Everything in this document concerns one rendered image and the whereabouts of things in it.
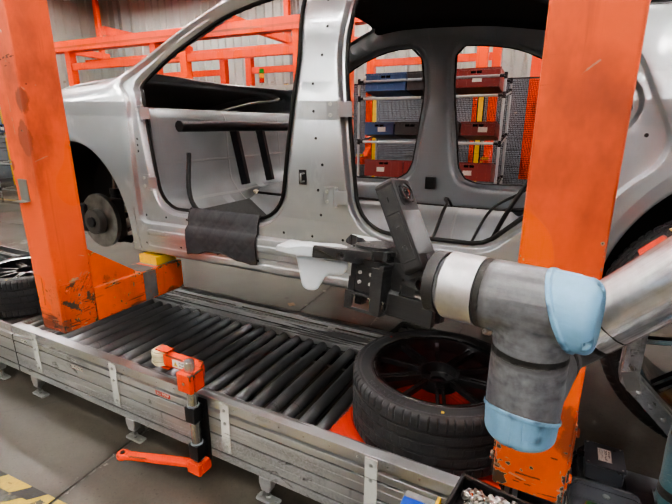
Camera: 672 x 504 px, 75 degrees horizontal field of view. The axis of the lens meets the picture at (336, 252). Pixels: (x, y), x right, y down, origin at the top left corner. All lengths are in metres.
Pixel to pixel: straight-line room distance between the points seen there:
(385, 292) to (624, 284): 0.26
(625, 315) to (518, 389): 0.15
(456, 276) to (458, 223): 1.93
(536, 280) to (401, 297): 0.15
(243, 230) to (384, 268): 1.57
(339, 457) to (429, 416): 0.33
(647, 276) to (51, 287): 2.08
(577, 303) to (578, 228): 0.57
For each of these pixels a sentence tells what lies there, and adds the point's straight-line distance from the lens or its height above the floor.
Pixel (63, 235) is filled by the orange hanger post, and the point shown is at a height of 0.95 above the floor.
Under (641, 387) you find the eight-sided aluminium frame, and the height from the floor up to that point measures 0.74.
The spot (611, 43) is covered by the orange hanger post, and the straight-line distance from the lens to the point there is 1.00.
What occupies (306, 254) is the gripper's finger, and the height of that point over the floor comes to 1.24.
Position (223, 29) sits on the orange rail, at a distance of 9.23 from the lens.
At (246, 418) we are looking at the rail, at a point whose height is 0.36.
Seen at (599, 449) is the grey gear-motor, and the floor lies 0.43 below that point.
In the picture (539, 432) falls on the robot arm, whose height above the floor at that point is 1.09.
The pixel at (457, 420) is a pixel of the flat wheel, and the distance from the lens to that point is 1.52.
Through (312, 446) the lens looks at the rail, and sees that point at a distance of 1.64.
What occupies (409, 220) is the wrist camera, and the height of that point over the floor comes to 1.28.
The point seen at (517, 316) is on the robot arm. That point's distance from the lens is 0.45.
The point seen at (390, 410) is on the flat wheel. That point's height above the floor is 0.49.
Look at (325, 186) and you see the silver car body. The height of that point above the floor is 1.16.
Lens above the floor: 1.39
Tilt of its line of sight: 16 degrees down
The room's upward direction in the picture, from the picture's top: straight up
